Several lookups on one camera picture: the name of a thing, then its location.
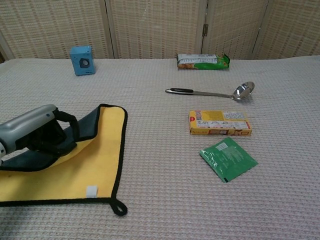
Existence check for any beige woven folding screen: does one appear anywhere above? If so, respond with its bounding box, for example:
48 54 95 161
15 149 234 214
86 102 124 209
0 0 320 63

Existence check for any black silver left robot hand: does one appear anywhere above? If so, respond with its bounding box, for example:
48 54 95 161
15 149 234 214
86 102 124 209
0 104 81 166

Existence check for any yellow cloth with black trim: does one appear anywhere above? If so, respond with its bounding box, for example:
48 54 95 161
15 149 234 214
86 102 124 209
0 103 129 217

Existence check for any green white snack package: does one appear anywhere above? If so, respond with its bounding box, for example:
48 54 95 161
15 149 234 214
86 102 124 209
176 52 230 71

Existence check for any green foil sachet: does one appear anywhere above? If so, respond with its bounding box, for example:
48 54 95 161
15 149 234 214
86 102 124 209
199 136 259 184

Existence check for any white woven tablecloth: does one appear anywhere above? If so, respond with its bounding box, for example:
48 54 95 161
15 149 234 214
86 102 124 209
0 56 320 240

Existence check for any small blue cardboard box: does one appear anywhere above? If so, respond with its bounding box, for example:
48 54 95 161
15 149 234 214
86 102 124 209
69 45 97 77

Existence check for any steel ladle with black grip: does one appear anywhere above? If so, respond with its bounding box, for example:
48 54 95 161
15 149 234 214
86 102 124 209
164 81 256 102

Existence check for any yellow flat cardboard box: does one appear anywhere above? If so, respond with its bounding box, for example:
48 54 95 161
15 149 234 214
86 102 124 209
188 110 253 136

